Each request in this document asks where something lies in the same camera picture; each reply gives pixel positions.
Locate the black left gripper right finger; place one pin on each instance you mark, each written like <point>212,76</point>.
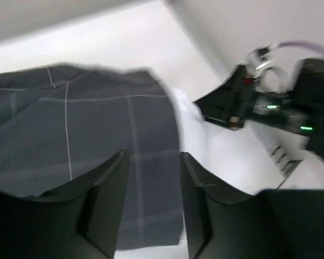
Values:
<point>224,222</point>

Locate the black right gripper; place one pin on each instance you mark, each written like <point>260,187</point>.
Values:
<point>299,110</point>

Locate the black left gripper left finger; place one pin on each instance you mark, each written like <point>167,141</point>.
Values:
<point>79,219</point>

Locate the white pillow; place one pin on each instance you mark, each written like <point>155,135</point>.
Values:
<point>226,154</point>

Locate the dark grey checked pillowcase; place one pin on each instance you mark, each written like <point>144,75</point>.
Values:
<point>59,122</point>

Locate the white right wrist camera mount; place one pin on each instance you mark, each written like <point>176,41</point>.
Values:
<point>259,62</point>

